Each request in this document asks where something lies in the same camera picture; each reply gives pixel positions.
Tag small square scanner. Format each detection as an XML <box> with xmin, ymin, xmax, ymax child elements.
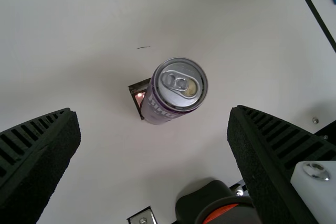
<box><xmin>128</xmin><ymin>78</ymin><xmax>153</xmax><ymax>122</ymax></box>

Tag purple can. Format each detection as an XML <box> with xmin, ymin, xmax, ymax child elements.
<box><xmin>140</xmin><ymin>56</ymin><xmax>208</xmax><ymax>126</ymax></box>

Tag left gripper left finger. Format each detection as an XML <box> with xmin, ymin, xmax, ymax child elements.
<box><xmin>0</xmin><ymin>107</ymin><xmax>80</xmax><ymax>224</ymax></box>

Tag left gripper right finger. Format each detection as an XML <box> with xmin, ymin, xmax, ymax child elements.
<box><xmin>227</xmin><ymin>104</ymin><xmax>336</xmax><ymax>224</ymax></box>

